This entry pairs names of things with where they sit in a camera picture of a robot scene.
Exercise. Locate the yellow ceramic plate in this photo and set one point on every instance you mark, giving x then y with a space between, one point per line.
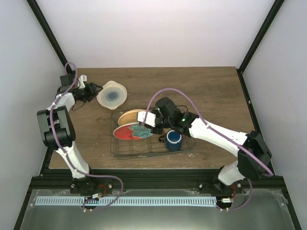
129 117

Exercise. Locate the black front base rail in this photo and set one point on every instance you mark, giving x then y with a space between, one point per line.
202 180

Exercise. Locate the red plate teal flower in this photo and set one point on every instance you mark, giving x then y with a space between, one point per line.
132 131

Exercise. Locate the black left frame post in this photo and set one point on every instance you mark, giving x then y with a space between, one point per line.
49 34

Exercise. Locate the black frame post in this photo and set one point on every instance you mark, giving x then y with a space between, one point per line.
277 4
49 34

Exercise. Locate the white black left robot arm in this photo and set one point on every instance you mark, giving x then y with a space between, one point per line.
56 127

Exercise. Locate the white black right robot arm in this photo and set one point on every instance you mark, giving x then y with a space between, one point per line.
251 151

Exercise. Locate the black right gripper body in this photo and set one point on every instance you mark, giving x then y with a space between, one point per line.
167 122

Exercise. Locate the light blue slotted strip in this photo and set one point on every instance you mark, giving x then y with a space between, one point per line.
201 201

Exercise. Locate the white bowl green red rim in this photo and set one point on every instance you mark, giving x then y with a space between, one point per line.
112 95

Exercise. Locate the clear acrylic front panel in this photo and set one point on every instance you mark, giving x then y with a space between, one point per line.
259 209

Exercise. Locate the black right frame post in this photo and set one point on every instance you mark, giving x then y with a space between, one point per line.
277 4

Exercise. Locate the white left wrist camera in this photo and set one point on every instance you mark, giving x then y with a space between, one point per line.
82 80

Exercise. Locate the dark blue ceramic mug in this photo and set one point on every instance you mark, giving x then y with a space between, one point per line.
172 141

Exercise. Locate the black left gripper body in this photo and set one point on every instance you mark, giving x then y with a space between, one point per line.
83 96

